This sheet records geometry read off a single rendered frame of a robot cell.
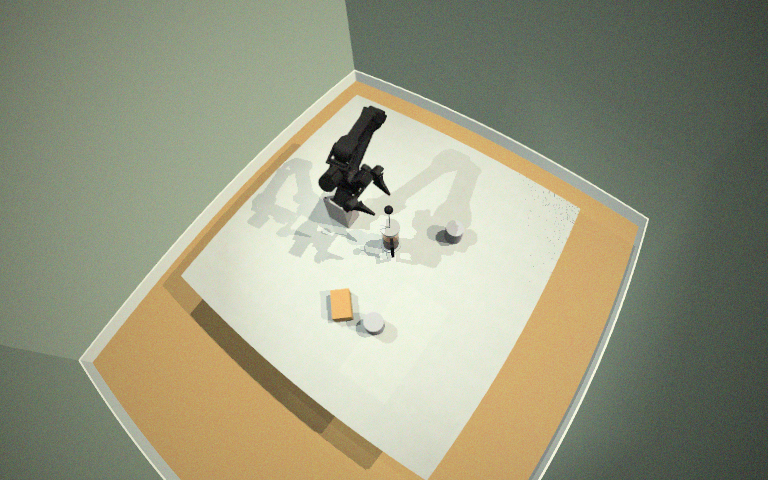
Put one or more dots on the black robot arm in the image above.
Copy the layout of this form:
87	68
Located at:
348	153

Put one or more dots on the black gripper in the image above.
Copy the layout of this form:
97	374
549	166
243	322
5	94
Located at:
352	202

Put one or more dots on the orange rectangular block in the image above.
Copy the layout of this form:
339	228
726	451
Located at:
341	305

